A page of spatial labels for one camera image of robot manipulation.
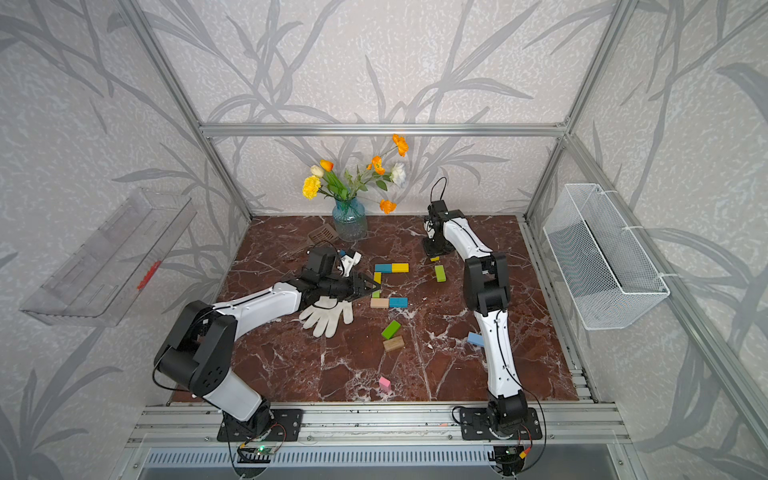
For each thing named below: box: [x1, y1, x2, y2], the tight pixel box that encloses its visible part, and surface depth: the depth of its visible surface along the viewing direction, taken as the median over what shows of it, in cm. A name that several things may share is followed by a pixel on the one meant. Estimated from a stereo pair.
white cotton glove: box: [299, 296, 354, 338], surface depth 93 cm
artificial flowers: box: [302, 134, 409, 215], surface depth 98 cm
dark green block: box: [381, 320, 401, 340], surface depth 91 cm
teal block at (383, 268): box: [374, 264, 392, 273], surface depth 107 cm
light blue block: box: [467, 332, 485, 347], surface depth 90 cm
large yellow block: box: [391, 263, 409, 273], surface depth 107 cm
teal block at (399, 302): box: [389, 297, 409, 308], surface depth 98 cm
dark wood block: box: [383, 335, 405, 351], surface depth 88 cm
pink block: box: [379, 376, 391, 393], surface depth 77 cm
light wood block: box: [370, 298, 389, 309], surface depth 98 cm
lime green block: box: [434, 264, 447, 283], surface depth 104 cm
